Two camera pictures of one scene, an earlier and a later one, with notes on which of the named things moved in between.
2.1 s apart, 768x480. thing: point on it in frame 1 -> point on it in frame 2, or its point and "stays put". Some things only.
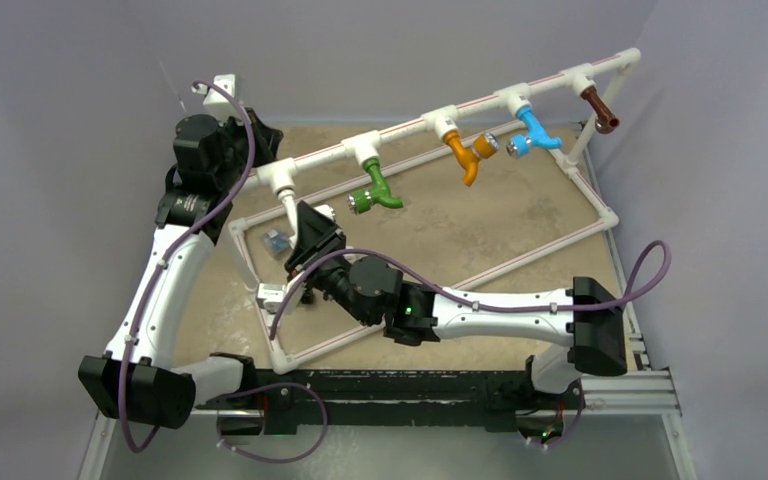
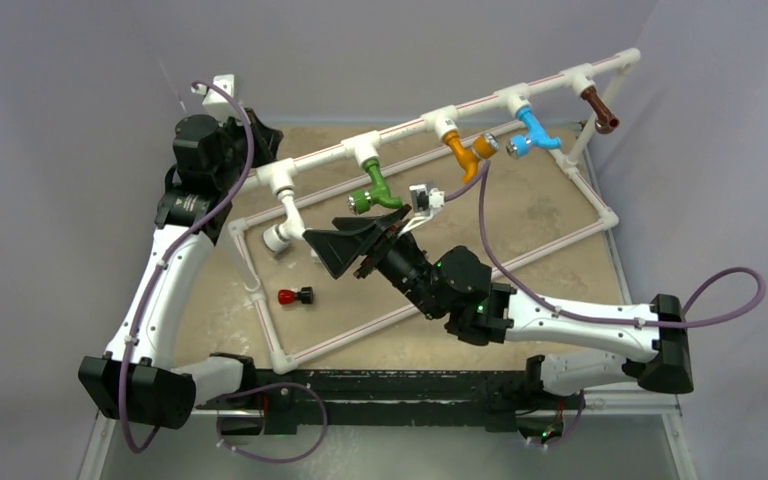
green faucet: [360, 200] stays put
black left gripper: [266, 140] stays put
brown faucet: [605, 121] stays put
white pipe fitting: [326, 210] -> [277, 237]
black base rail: [285, 399] stays put
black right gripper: [317, 238] -> [337, 251]
